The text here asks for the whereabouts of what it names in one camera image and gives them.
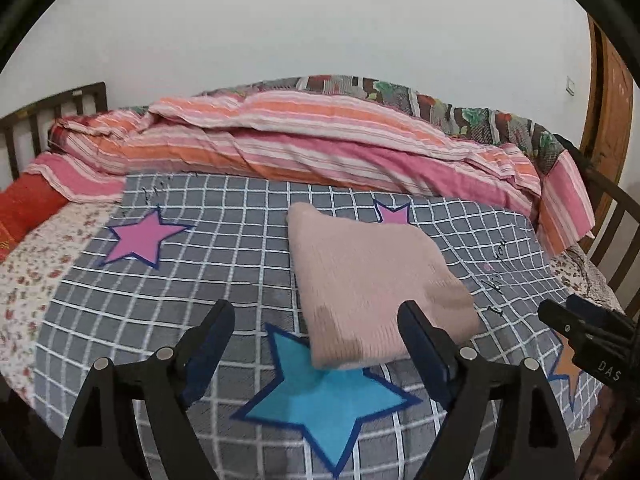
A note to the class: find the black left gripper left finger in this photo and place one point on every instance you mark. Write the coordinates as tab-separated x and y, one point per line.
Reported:
101	439

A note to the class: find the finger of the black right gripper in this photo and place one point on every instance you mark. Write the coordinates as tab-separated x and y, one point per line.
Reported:
609	320
572	327

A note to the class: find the pink knitted sweater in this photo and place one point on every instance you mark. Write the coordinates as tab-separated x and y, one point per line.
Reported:
352	276

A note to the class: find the floral bed sheet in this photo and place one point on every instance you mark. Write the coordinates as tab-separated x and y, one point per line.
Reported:
29	276

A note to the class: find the brown wooden door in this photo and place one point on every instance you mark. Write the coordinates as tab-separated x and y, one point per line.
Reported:
608	120

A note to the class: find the grey checked bed cover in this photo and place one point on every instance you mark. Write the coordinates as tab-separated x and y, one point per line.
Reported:
179	243

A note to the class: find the multicolour patterned blanket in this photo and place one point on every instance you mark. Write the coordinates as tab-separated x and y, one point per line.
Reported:
480	124

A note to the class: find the red pillow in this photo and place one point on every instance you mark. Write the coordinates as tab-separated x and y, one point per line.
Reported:
25	204

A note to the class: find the dark wooden headboard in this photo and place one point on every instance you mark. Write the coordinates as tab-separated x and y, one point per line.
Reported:
24	134

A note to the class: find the pink orange striped quilt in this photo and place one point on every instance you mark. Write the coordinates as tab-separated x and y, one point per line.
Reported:
301	137

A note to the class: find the white wall switch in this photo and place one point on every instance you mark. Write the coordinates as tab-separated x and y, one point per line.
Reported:
570	86

